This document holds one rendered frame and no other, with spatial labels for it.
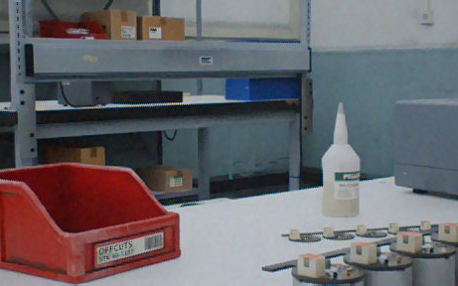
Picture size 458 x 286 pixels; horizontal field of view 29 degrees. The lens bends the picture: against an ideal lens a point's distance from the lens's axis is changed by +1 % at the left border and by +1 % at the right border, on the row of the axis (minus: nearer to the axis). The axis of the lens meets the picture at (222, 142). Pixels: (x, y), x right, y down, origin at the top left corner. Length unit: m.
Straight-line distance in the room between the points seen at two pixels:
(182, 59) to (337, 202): 2.43
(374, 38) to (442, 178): 5.37
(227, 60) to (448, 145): 2.48
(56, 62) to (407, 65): 3.58
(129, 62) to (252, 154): 3.43
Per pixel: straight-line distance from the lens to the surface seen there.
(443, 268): 0.34
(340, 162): 0.77
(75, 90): 3.10
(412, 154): 0.92
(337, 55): 6.45
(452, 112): 0.88
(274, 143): 6.53
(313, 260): 0.29
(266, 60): 3.46
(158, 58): 3.11
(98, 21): 5.08
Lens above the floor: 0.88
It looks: 5 degrees down
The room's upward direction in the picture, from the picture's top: straight up
